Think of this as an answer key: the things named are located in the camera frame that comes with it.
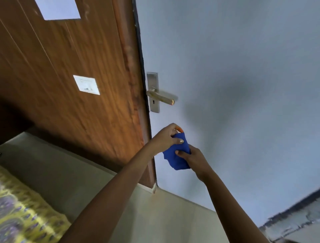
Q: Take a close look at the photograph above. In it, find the person's left hand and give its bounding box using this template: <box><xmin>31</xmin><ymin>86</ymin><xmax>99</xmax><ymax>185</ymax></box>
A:
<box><xmin>149</xmin><ymin>123</ymin><xmax>185</xmax><ymax>157</ymax></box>

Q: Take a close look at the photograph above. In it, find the yellow patterned bedsheet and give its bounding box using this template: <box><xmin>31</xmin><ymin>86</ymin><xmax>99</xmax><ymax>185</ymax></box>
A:
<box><xmin>0</xmin><ymin>165</ymin><xmax>72</xmax><ymax>243</ymax></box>

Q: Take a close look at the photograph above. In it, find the small white sticker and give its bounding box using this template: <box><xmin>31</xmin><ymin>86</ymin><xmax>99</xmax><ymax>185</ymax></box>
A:
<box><xmin>73</xmin><ymin>75</ymin><xmax>100</xmax><ymax>96</ymax></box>

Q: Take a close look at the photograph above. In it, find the white paper sheet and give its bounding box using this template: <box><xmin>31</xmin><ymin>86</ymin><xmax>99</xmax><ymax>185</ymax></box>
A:
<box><xmin>34</xmin><ymin>0</ymin><xmax>81</xmax><ymax>21</ymax></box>

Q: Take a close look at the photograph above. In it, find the person's right forearm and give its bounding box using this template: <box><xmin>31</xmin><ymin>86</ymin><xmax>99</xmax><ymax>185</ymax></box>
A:
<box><xmin>197</xmin><ymin>168</ymin><xmax>272</xmax><ymax>243</ymax></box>

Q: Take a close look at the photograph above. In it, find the person's right hand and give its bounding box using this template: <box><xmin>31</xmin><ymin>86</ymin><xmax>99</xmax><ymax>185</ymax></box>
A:
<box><xmin>175</xmin><ymin>144</ymin><xmax>213</xmax><ymax>182</ymax></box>

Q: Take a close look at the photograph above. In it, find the brown wooden door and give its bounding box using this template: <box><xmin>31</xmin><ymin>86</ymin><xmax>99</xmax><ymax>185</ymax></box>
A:
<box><xmin>0</xmin><ymin>0</ymin><xmax>157</xmax><ymax>188</ymax></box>

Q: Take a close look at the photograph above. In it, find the person's left forearm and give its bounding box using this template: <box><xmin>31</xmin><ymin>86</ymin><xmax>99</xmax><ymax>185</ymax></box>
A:
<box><xmin>58</xmin><ymin>137</ymin><xmax>157</xmax><ymax>243</ymax></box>

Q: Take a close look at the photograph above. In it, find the metal door lever handle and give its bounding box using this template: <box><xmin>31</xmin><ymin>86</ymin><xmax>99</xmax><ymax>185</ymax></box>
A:
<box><xmin>146</xmin><ymin>72</ymin><xmax>178</xmax><ymax>113</ymax></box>

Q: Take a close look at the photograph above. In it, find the blue cloth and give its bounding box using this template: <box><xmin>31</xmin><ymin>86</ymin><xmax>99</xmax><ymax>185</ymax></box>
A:
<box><xmin>162</xmin><ymin>132</ymin><xmax>192</xmax><ymax>171</ymax></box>

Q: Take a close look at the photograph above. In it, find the grey door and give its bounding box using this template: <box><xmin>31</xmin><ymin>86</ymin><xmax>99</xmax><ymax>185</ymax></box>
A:
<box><xmin>135</xmin><ymin>0</ymin><xmax>320</xmax><ymax>228</ymax></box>

